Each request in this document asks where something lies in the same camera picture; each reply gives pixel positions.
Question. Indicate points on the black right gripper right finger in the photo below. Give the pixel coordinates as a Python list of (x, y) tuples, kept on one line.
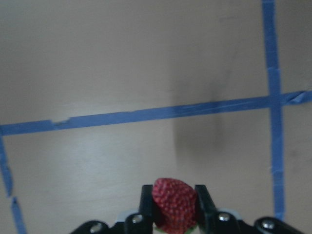
[(212, 220)]

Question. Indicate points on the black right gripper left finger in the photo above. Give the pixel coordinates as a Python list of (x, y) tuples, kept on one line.
[(138, 222)]

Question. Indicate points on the red strawberry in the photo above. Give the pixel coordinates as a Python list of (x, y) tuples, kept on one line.
[(175, 203)]

